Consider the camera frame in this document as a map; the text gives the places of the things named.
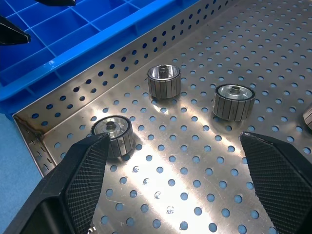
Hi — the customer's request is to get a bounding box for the perforated stainless steel tray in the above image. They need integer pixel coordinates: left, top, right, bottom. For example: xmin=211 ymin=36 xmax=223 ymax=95
xmin=12 ymin=0 xmax=312 ymax=234

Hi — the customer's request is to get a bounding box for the metal roller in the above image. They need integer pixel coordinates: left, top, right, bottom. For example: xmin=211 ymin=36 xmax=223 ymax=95
xmin=213 ymin=84 xmax=256 ymax=122
xmin=302 ymin=105 xmax=312 ymax=130
xmin=147 ymin=64 xmax=182 ymax=99
xmin=91 ymin=115 xmax=135 ymax=159

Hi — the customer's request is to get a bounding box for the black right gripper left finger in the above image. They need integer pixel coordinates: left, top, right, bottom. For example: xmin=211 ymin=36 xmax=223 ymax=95
xmin=4 ymin=133 xmax=111 ymax=234

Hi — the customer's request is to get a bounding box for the blue compartment tray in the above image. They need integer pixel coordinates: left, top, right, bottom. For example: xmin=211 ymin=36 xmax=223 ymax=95
xmin=0 ymin=0 xmax=230 ymax=121

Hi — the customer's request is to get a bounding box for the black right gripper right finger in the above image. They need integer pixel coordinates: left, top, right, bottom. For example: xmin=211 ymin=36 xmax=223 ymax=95
xmin=240 ymin=131 xmax=312 ymax=234

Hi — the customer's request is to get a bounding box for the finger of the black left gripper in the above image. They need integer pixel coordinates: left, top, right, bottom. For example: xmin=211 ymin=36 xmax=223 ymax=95
xmin=0 ymin=15 xmax=32 ymax=46
xmin=35 ymin=0 xmax=77 ymax=7

